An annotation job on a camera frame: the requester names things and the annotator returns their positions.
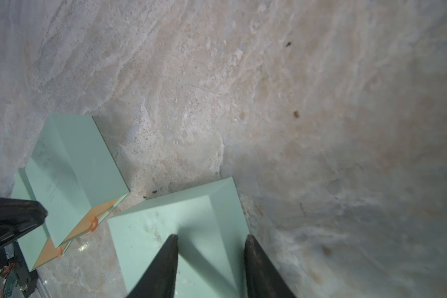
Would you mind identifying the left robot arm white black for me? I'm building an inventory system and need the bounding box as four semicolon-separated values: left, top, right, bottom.
0;198;48;298

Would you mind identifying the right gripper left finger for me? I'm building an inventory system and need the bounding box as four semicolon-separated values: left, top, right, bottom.
127;234;178;298

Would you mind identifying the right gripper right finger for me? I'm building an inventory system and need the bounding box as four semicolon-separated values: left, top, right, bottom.
244;234;296;298

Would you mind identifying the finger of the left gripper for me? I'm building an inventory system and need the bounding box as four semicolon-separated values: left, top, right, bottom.
0;197;48;268

